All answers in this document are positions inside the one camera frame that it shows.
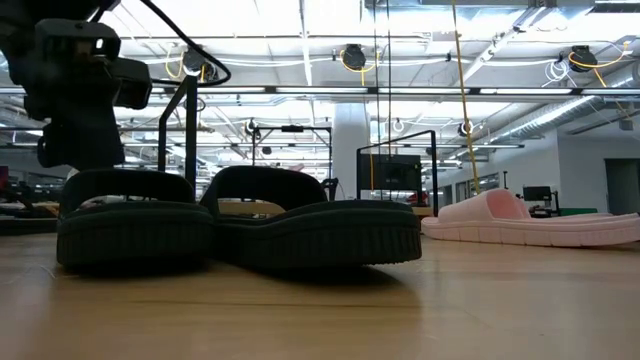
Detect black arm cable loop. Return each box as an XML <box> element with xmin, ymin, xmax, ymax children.
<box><xmin>102</xmin><ymin>0</ymin><xmax>233</xmax><ymax>87</ymax></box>

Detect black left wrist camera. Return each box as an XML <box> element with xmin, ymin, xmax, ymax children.
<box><xmin>34</xmin><ymin>18</ymin><xmax>122</xmax><ymax>62</ymax></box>

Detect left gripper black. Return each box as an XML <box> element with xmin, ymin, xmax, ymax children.
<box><xmin>10</xmin><ymin>54</ymin><xmax>154</xmax><ymax>121</ymax></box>

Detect black background monitor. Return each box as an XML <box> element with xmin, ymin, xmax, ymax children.
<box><xmin>522</xmin><ymin>185</ymin><xmax>554</xmax><ymax>203</ymax></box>

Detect pink rubber slide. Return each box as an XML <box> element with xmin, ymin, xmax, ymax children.
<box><xmin>420</xmin><ymin>188</ymin><xmax>640</xmax><ymax>248</ymax></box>

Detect silver ventilation duct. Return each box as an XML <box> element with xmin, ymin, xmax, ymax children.
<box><xmin>492</xmin><ymin>94</ymin><xmax>599</xmax><ymax>146</ymax></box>

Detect black rubber slide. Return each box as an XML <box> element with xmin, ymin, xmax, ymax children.
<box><xmin>56</xmin><ymin>168</ymin><xmax>217</xmax><ymax>267</ymax></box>
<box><xmin>199</xmin><ymin>165</ymin><xmax>424</xmax><ymax>266</ymax></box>

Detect yellow hanging cable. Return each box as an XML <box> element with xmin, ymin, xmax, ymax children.
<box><xmin>451</xmin><ymin>0</ymin><xmax>482</xmax><ymax>196</ymax></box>

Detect thin black hanging cable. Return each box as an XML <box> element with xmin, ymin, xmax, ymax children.
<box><xmin>372</xmin><ymin>0</ymin><xmax>379</xmax><ymax>201</ymax></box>

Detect black ceiling cable reel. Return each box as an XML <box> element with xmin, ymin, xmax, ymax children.
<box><xmin>180</xmin><ymin>47</ymin><xmax>220</xmax><ymax>84</ymax></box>
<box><xmin>568</xmin><ymin>44</ymin><xmax>600</xmax><ymax>74</ymax></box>
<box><xmin>341</xmin><ymin>43</ymin><xmax>370</xmax><ymax>73</ymax></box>

